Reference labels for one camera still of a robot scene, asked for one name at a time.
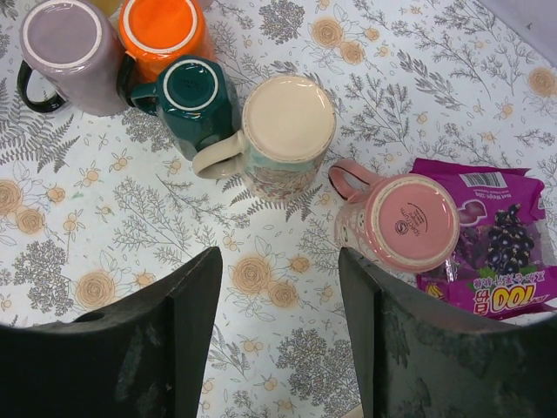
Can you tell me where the yellow mug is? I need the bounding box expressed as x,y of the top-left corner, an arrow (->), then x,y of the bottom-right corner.
90,0 -> 123,17

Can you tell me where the pink floral mug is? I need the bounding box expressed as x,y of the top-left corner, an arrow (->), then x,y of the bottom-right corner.
328,159 -> 460,274

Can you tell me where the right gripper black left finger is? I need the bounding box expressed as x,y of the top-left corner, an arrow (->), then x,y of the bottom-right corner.
1,247 -> 223,417

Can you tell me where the purple candy bag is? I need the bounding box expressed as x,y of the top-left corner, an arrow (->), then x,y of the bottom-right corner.
412,158 -> 556,320

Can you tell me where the dark teal mug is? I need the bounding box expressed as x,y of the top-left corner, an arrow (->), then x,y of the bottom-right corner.
130,55 -> 241,161

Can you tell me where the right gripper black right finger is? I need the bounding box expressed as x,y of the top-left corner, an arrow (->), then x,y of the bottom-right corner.
339,248 -> 556,417

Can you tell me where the cream floral mug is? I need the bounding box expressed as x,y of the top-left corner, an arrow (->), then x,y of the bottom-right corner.
192,75 -> 336,202

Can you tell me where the lilac mug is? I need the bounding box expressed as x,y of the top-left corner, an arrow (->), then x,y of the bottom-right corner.
17,1 -> 128,117

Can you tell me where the orange mug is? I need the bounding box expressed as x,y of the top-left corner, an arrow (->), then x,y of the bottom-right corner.
117,0 -> 216,105

